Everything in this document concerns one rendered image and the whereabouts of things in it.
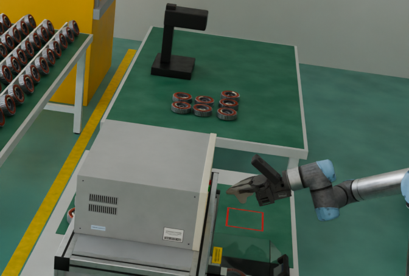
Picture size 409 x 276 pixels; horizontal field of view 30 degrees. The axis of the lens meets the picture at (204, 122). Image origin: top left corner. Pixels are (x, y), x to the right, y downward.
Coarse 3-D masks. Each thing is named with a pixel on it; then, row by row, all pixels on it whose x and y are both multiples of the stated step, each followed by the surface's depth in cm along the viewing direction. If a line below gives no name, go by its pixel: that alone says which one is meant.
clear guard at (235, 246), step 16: (224, 240) 250; (240, 240) 251; (256, 240) 252; (208, 256) 240; (224, 256) 241; (240, 256) 242; (256, 256) 244; (272, 256) 246; (208, 272) 232; (224, 272) 233; (240, 272) 234; (256, 272) 235; (272, 272) 237
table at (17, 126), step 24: (0, 24) 505; (24, 24) 510; (48, 24) 518; (72, 24) 518; (0, 48) 464; (24, 48) 467; (48, 48) 464; (72, 48) 502; (0, 72) 424; (48, 72) 451; (24, 96) 419; (48, 96) 427; (0, 120) 379; (24, 120) 391; (0, 144) 363
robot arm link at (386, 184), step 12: (408, 168) 241; (348, 180) 262; (360, 180) 253; (372, 180) 249; (384, 180) 245; (396, 180) 242; (348, 192) 255; (360, 192) 252; (372, 192) 249; (384, 192) 246; (396, 192) 244
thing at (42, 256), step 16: (80, 160) 358; (224, 176) 360; (240, 176) 363; (64, 192) 329; (64, 208) 317; (48, 224) 304; (48, 240) 294; (32, 256) 283; (48, 256) 284; (32, 272) 274; (48, 272) 275
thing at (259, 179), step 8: (256, 176) 257; (264, 176) 255; (256, 184) 251; (264, 184) 250; (272, 184) 252; (280, 184) 253; (256, 192) 253; (264, 192) 253; (272, 192) 254; (280, 192) 253; (288, 192) 253; (264, 200) 254; (272, 200) 253
